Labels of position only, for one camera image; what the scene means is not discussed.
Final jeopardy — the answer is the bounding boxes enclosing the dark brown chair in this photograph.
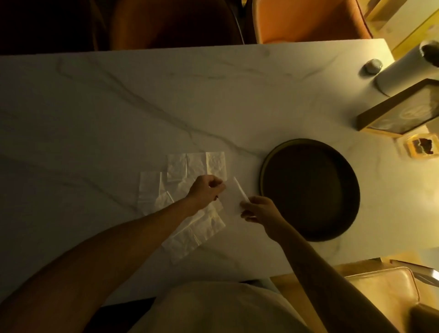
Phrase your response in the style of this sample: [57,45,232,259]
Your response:
[109,0,245,52]

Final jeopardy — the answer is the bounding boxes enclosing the creased white paper napkin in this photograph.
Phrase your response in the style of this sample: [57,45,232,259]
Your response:
[161,199,226,265]
[167,152,228,183]
[137,171,175,215]

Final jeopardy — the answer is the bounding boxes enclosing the person's right forearm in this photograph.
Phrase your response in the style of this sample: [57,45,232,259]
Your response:
[271,225,400,333]

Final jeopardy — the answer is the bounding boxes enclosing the person's white shirt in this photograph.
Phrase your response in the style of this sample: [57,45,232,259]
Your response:
[128,281,311,333]

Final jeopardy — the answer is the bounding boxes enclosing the small yellow square dish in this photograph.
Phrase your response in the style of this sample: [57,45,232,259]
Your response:
[397,133,439,160]

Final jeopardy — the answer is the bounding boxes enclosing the beige leather chair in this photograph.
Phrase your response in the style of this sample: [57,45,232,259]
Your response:
[343,267,421,333]

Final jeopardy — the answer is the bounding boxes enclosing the orange upholstered chair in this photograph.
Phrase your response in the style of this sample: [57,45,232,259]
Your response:
[252,0,373,45]

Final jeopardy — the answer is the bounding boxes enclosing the white paper napkin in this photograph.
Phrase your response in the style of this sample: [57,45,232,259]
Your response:
[137,171,175,215]
[167,152,228,183]
[161,199,226,265]
[233,177,251,204]

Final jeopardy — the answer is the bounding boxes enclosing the person's right hand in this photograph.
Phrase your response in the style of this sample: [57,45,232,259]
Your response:
[240,196,287,241]

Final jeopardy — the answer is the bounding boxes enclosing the person's left forearm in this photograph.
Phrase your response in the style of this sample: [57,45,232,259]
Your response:
[0,197,198,333]

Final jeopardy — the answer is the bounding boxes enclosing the dark framed box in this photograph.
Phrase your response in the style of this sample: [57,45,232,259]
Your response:
[356,78,439,138]

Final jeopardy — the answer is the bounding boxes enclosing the small round metal knob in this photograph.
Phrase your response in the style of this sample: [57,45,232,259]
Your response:
[363,59,383,75]

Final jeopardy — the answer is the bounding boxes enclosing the person's left hand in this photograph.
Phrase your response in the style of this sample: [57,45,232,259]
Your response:
[186,175,227,212]

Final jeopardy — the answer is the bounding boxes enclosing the metal chair armrest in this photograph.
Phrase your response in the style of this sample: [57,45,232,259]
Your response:
[390,259,439,288]

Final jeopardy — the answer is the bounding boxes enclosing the white paper towel roll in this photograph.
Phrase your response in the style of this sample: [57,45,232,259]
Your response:
[375,39,439,98]

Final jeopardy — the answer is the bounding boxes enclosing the dark round tray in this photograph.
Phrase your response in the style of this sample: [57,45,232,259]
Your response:
[259,138,361,242]

